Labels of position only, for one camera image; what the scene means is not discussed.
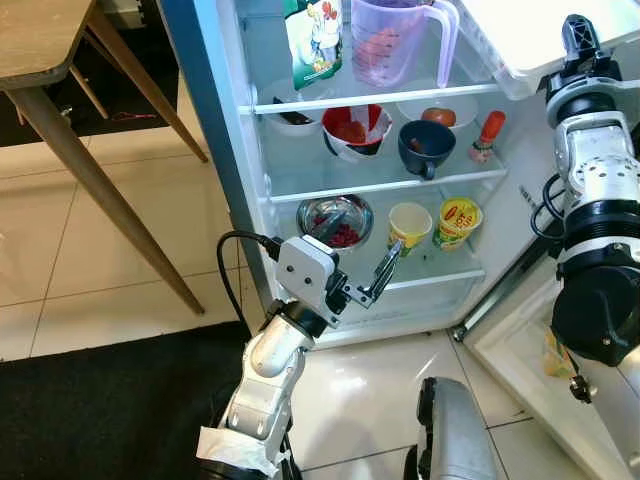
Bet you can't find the small bottle orange cap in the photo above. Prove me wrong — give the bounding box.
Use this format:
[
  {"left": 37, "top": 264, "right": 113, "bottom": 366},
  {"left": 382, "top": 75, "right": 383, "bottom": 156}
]
[{"left": 470, "top": 110, "right": 507, "bottom": 164}]

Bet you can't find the white shallow dish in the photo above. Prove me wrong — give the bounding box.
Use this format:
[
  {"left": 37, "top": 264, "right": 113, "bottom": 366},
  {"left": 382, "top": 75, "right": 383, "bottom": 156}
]
[{"left": 395, "top": 95, "right": 479, "bottom": 129}]

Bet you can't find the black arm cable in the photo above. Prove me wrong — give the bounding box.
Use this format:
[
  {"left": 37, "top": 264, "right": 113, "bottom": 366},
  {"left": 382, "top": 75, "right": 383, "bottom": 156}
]
[
  {"left": 528, "top": 172, "right": 566, "bottom": 246},
  {"left": 217, "top": 230, "right": 286, "bottom": 331}
]

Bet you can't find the yellow green noodle cup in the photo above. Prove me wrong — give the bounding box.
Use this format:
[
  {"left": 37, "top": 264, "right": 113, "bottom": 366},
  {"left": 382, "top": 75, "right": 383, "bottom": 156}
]
[{"left": 433, "top": 197, "right": 484, "bottom": 251}]

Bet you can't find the silver robot leg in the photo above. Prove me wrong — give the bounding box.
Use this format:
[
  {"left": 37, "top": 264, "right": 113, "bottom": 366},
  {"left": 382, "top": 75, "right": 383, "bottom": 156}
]
[{"left": 405, "top": 375, "right": 506, "bottom": 480}]

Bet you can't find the red and white bowl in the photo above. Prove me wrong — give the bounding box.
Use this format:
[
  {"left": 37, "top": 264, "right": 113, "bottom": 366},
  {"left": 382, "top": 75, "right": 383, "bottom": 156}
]
[{"left": 320, "top": 103, "right": 394, "bottom": 163}]

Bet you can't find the yellow paper cup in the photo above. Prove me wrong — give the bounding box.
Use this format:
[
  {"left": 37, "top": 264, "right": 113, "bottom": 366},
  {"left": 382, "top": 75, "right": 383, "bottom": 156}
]
[{"left": 388, "top": 202, "right": 435, "bottom": 259}]

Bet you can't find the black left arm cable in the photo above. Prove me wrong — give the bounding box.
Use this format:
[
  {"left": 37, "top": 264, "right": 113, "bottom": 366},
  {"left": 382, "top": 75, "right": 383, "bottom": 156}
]
[{"left": 217, "top": 230, "right": 286, "bottom": 331}]

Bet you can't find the light wooden dining table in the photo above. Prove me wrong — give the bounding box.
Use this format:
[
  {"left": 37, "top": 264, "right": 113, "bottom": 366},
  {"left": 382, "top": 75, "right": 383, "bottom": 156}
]
[{"left": 0, "top": 0, "right": 211, "bottom": 316}]

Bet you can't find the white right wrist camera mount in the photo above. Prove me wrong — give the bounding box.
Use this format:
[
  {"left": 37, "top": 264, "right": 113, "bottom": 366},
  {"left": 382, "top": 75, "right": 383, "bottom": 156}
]
[{"left": 545, "top": 70, "right": 640, "bottom": 106}]

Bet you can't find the small yellow green carton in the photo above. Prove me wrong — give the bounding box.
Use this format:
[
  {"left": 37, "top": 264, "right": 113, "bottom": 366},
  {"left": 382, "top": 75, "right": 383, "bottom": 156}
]
[{"left": 542, "top": 328, "right": 581, "bottom": 381}]

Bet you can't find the dark blue mug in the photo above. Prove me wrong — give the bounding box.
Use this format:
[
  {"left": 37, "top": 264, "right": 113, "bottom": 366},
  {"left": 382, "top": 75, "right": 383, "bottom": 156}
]
[{"left": 397, "top": 120, "right": 458, "bottom": 181}]

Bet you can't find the black floor mat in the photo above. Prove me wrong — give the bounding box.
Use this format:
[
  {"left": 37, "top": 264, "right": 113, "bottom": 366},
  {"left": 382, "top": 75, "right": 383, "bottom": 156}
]
[{"left": 0, "top": 318, "right": 256, "bottom": 480}]

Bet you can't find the silver fridge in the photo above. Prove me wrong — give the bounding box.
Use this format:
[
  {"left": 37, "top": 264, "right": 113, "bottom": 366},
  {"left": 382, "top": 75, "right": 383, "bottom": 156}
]
[{"left": 160, "top": 0, "right": 561, "bottom": 351}]

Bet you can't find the glass fridge shelf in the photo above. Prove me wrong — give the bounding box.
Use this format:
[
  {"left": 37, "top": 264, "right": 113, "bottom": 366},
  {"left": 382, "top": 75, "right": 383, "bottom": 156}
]
[
  {"left": 250, "top": 80, "right": 506, "bottom": 116},
  {"left": 290, "top": 235, "right": 489, "bottom": 297},
  {"left": 262, "top": 150, "right": 509, "bottom": 206}
]

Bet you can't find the green juice carton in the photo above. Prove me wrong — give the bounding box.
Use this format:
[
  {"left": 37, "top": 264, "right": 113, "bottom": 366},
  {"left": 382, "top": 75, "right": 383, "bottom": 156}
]
[{"left": 283, "top": 0, "right": 346, "bottom": 93}]

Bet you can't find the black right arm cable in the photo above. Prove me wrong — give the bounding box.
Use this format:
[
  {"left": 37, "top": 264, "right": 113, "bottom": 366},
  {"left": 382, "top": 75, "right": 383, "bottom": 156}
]
[{"left": 528, "top": 172, "right": 566, "bottom": 246}]

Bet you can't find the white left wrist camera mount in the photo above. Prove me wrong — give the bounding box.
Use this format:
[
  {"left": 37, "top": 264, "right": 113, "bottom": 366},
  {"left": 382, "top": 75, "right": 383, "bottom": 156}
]
[{"left": 273, "top": 235, "right": 341, "bottom": 306}]

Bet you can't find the purple plastic measuring jug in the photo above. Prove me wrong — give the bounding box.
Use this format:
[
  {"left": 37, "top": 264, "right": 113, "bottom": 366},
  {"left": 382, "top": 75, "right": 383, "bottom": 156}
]
[{"left": 350, "top": 0, "right": 461, "bottom": 91}]

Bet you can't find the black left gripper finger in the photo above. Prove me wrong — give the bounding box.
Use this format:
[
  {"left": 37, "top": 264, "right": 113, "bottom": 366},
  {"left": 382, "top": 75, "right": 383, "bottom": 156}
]
[
  {"left": 362, "top": 243, "right": 403, "bottom": 307},
  {"left": 308, "top": 205, "right": 351, "bottom": 246}
]

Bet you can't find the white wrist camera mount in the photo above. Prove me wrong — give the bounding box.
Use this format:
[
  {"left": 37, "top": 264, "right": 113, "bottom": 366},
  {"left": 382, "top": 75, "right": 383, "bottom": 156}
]
[
  {"left": 273, "top": 235, "right": 341, "bottom": 306},
  {"left": 545, "top": 70, "right": 640, "bottom": 106}
]

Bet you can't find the steel bowl with red berries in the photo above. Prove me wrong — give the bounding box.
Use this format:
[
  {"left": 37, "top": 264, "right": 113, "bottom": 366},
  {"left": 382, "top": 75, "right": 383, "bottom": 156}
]
[{"left": 296, "top": 194, "right": 374, "bottom": 251}]

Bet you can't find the red tomato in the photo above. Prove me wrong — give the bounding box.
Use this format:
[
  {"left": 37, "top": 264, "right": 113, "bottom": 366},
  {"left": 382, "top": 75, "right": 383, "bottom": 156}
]
[{"left": 421, "top": 106, "right": 457, "bottom": 127}]

